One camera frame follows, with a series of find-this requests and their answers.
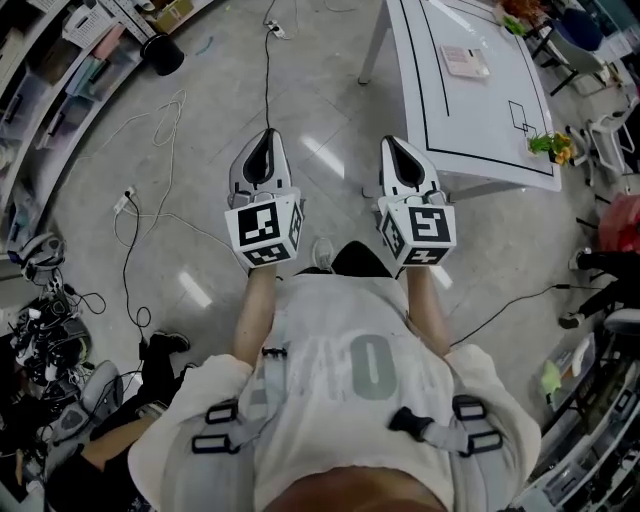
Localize white plastic basket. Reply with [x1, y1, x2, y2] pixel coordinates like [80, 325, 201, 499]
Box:
[62, 2, 109, 49]

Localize red chair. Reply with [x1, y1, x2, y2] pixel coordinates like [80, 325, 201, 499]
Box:
[577, 192, 640, 254]

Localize white shelving unit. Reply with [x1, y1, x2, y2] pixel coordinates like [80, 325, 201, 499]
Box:
[0, 0, 159, 261]

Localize grey shoe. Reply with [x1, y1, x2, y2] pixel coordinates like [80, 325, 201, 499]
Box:
[310, 237, 335, 274]

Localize white office chair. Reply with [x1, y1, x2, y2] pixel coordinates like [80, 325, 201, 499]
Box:
[569, 97, 640, 189]

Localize white headset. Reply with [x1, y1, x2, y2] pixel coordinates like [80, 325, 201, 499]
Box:
[17, 232, 66, 281]

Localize black round bin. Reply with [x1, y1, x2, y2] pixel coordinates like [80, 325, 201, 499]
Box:
[139, 33, 186, 77]

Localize blue and white chair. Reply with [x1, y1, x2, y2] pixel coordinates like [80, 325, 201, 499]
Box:
[524, 9, 609, 99]

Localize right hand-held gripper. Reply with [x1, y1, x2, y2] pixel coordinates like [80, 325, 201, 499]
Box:
[370, 135, 458, 279]

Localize pile of black cables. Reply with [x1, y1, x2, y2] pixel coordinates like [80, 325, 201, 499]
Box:
[0, 279, 109, 401]

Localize cardboard box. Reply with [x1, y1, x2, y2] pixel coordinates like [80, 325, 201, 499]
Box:
[152, 0, 196, 34]

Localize white cable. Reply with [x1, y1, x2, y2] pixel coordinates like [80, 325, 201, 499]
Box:
[74, 88, 189, 221]

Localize white printed t-shirt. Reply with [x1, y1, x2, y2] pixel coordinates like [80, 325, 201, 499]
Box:
[127, 272, 544, 512]

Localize yellow flowers in white pot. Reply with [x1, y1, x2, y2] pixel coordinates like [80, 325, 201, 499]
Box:
[525, 130, 575, 167]

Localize grey backpack strap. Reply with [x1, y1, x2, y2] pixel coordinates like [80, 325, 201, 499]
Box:
[388, 394, 504, 459]
[191, 344, 289, 456]

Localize clear plastic box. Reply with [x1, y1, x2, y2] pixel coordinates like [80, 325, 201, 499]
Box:
[529, 332, 599, 411]

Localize white table leg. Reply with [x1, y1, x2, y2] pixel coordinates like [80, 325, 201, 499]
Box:
[357, 0, 396, 85]

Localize green storage box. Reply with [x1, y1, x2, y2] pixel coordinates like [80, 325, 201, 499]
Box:
[64, 57, 119, 96]

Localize person's right forearm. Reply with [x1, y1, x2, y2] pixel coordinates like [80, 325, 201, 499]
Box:
[399, 264, 452, 357]

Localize white metal rack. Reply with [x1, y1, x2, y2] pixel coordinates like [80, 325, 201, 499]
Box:
[514, 309, 640, 512]

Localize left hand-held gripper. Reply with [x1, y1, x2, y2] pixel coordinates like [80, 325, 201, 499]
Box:
[224, 128, 307, 271]

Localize grey office chair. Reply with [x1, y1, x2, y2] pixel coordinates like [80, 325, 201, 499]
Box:
[47, 359, 126, 446]

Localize black trousers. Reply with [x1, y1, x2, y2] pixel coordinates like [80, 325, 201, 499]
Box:
[294, 240, 396, 279]

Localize white calculator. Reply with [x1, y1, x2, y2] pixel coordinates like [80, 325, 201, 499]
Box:
[439, 44, 492, 80]

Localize pink storage box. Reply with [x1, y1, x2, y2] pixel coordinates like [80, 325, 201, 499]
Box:
[92, 24, 132, 61]

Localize person's left forearm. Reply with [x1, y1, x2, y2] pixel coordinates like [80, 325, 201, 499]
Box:
[232, 265, 281, 369]

